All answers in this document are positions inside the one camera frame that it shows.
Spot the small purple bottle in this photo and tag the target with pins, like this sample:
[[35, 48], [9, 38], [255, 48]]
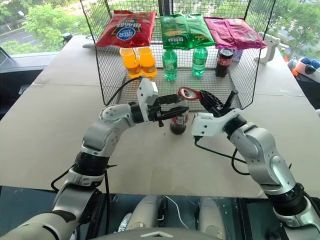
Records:
[[238, 55]]

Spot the black cylinder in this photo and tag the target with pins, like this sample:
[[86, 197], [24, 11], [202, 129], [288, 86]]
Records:
[[67, 37]]

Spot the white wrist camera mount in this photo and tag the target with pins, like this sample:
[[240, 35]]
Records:
[[207, 125], [146, 92]]

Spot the red chip bag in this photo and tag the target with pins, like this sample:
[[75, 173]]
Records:
[[127, 30]]

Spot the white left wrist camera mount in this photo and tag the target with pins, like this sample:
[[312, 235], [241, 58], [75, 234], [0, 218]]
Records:
[[146, 92]]

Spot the blue ball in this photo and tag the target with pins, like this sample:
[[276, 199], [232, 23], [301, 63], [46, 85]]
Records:
[[305, 61]]

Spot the glass cola bottle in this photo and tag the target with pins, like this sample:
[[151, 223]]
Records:
[[178, 125]]

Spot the grey right robot leg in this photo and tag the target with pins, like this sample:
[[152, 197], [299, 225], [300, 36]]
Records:
[[210, 215]]

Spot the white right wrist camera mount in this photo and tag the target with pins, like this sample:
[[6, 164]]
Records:
[[207, 125]]

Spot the grey robot torso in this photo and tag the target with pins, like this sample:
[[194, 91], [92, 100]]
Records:
[[157, 235]]

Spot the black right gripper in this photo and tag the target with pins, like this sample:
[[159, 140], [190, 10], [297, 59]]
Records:
[[218, 110]]

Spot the dark round toy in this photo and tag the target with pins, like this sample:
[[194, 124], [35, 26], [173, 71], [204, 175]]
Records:
[[313, 67]]

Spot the grey left robot leg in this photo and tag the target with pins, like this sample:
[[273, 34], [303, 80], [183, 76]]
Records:
[[143, 212]]

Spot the orange toy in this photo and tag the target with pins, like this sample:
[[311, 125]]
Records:
[[298, 68]]

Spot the magenta chip bag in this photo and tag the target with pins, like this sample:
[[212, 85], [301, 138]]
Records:
[[232, 33]]

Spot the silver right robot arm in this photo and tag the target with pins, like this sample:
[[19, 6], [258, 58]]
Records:
[[260, 147]]

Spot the green soda bottle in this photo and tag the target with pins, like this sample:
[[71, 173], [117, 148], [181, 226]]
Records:
[[170, 65], [199, 62]]

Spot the orange soda bottle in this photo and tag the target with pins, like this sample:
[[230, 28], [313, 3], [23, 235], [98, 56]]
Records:
[[148, 62], [129, 62]]

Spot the grey robot leg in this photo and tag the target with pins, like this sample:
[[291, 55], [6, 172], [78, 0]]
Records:
[[143, 212], [210, 215]]

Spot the white handheld device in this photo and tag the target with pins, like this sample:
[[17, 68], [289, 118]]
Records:
[[270, 48]]

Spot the green chip bag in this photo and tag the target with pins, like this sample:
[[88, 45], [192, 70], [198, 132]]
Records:
[[185, 32]]

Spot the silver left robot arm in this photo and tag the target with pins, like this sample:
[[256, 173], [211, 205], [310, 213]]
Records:
[[100, 135]]

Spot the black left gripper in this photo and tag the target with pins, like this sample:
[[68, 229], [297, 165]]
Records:
[[154, 113]]

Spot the plastic cola bottle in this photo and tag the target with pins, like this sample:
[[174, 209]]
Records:
[[223, 63]]

